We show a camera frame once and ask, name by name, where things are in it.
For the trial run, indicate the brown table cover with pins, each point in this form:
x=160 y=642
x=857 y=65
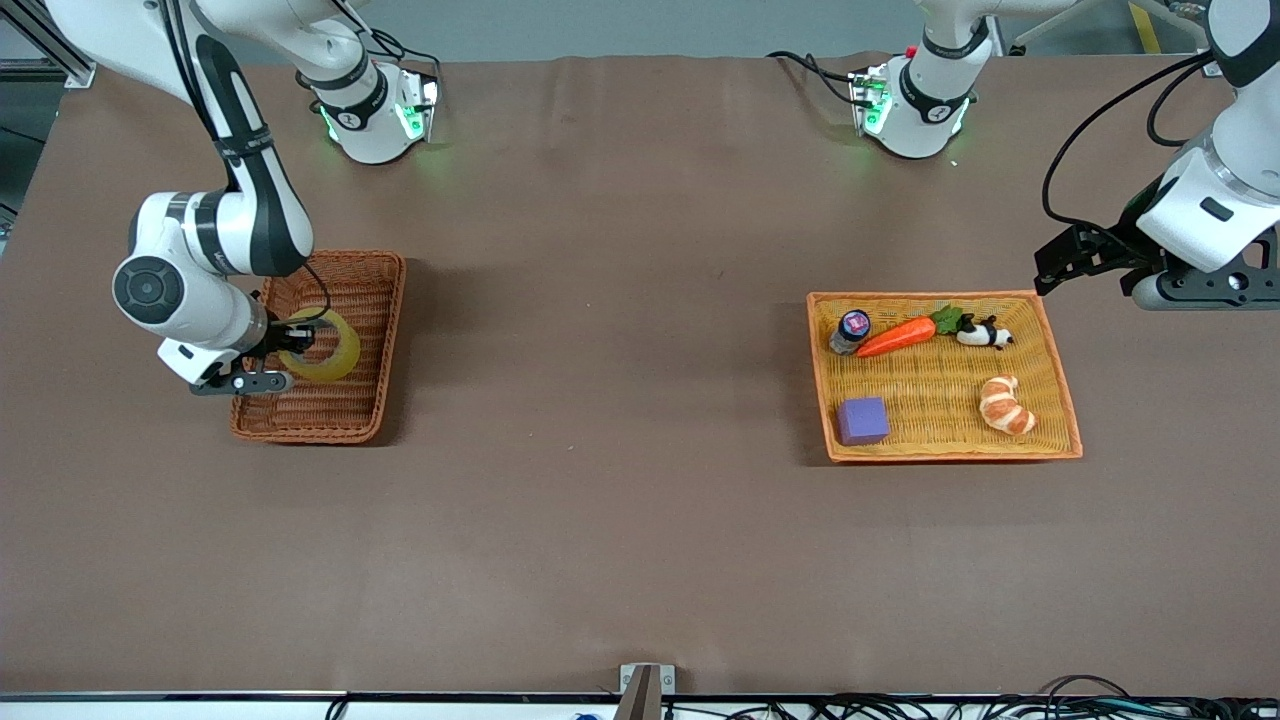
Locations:
x=640 y=520

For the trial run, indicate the black white panda toy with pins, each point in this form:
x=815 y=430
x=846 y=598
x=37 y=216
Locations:
x=985 y=333

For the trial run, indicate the orange toy carrot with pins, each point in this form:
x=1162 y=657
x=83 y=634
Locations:
x=900 y=335

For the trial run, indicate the yellowish clear tape roll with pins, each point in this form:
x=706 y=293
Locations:
x=345 y=355

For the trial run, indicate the brown wicker basket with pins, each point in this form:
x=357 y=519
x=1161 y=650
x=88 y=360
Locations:
x=340 y=410

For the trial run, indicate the toy croissant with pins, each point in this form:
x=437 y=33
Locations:
x=1003 y=405

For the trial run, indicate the small dark-capped bottle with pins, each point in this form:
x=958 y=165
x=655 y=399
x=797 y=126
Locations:
x=852 y=328

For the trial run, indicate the metal table edge bracket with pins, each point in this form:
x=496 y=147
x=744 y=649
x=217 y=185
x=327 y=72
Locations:
x=646 y=690

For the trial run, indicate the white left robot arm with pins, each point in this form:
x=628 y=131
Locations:
x=925 y=110

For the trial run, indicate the purple cube block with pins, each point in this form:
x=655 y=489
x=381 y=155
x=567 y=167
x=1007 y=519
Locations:
x=862 y=420

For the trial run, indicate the orange wicker tray basket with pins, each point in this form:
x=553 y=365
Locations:
x=930 y=440

